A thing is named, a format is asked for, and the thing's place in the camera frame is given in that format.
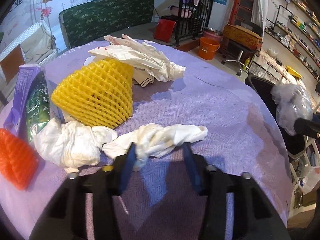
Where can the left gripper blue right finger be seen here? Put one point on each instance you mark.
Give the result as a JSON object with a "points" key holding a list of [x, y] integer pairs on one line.
{"points": [[194, 164]]}

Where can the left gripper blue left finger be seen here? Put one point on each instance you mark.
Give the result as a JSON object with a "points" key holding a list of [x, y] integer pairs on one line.
{"points": [[127, 162]]}

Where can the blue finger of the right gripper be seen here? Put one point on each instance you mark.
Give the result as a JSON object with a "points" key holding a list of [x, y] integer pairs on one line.
{"points": [[307, 128]]}

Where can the white tissue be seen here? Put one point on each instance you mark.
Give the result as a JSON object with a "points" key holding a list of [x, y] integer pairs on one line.
{"points": [[153, 140], [72, 145]]}

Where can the clear plastic wrap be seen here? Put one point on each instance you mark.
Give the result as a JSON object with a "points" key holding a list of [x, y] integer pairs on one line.
{"points": [[292, 102]]}

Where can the yellow foam fruit net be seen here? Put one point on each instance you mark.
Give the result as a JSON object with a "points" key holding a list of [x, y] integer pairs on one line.
{"points": [[99, 94]]}

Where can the green milk carton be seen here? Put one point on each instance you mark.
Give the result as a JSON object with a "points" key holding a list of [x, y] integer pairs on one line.
{"points": [[37, 110]]}

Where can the orange foam fruit net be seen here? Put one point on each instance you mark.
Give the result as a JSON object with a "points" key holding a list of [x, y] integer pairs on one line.
{"points": [[19, 161]]}

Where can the purple paper package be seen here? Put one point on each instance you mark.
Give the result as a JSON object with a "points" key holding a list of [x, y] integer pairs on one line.
{"points": [[26, 75]]}

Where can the purple floral tablecloth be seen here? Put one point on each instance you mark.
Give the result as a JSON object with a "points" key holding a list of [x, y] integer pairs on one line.
{"points": [[224, 120]]}

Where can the orange plastic bucket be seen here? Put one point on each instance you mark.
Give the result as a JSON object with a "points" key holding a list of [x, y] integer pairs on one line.
{"points": [[208, 48]]}

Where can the red ladder shelf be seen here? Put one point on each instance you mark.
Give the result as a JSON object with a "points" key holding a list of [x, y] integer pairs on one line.
{"points": [[241, 11]]}

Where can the red bag on floor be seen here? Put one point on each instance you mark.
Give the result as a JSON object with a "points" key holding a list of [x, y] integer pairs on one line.
{"points": [[164, 30]]}

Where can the pink basin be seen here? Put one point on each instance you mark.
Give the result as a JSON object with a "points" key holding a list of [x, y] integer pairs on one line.
{"points": [[212, 34]]}

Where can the green patterned counter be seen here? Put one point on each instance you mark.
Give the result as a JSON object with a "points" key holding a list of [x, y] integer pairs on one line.
{"points": [[86, 22]]}

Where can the white wicker sofa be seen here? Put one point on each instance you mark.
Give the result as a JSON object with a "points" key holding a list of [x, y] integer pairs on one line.
{"points": [[35, 45]]}

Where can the black metal rack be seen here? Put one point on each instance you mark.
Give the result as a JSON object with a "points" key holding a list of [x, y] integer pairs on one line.
{"points": [[191, 19]]}

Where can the orange cushion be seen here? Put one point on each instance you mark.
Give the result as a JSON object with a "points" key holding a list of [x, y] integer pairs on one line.
{"points": [[11, 63]]}

